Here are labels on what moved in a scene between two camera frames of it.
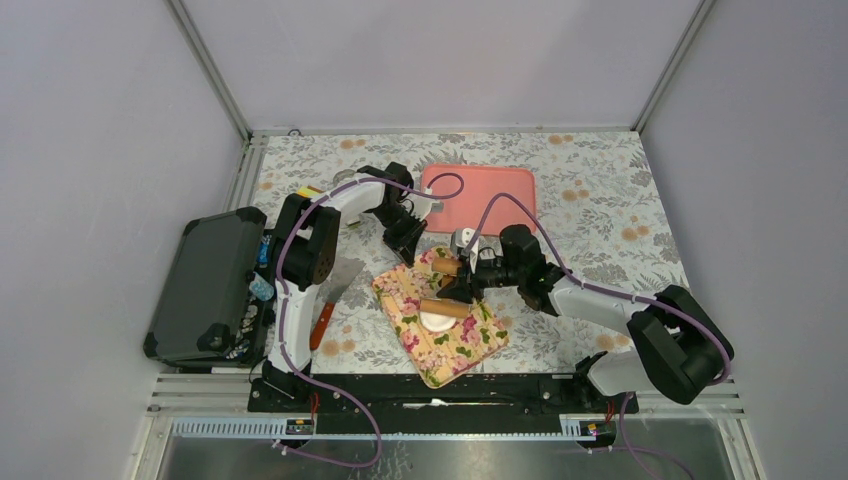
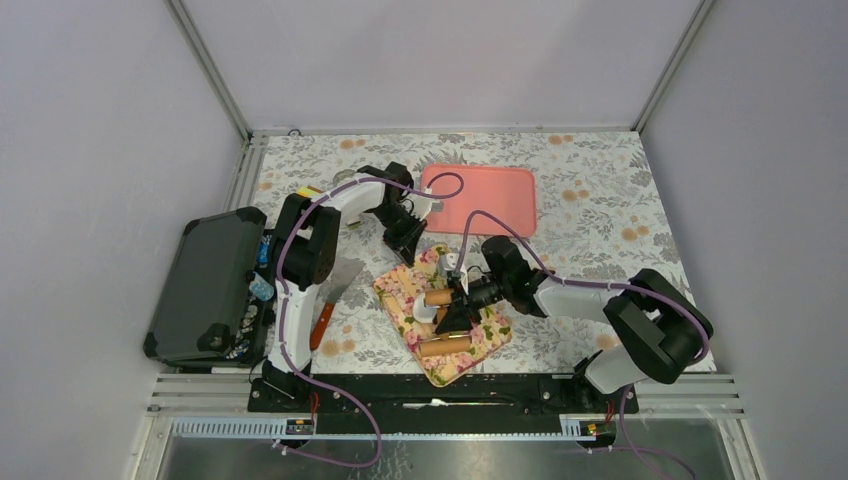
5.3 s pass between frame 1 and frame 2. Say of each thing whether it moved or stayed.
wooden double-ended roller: moved
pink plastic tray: stayed
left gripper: stayed
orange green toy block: stayed
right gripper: moved
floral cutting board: stayed
